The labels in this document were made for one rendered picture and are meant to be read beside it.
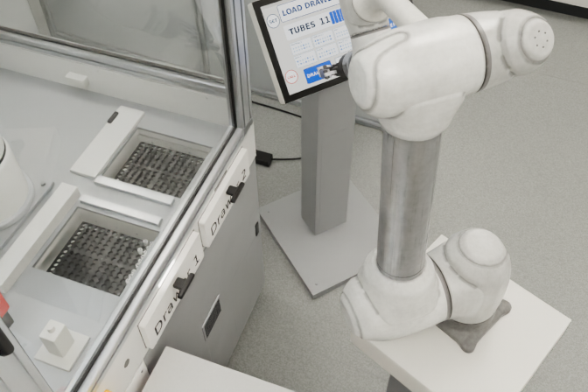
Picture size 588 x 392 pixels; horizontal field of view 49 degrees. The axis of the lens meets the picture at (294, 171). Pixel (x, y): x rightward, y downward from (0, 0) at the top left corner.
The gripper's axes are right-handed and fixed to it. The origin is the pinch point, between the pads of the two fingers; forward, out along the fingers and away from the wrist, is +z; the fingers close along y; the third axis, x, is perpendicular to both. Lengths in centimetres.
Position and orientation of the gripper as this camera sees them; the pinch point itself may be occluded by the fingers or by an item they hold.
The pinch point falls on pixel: (325, 71)
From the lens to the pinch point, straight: 193.6
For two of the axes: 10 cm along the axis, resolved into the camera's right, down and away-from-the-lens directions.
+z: -3.6, -0.7, 9.3
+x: 3.2, 9.3, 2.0
